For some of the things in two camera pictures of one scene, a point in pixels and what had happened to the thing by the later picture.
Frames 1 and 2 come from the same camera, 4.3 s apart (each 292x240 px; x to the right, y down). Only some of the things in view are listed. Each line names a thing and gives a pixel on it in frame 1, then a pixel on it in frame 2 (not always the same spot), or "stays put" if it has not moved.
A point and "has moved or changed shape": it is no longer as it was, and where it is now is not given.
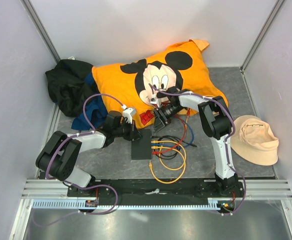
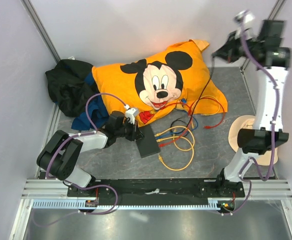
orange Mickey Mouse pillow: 139,84 stays put
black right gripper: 161,117 to 228,52
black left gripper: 134,134 stays put
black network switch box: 141,147 has moved or changed shape
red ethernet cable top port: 184,132 has moved or changed shape
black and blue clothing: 70,81 stays put
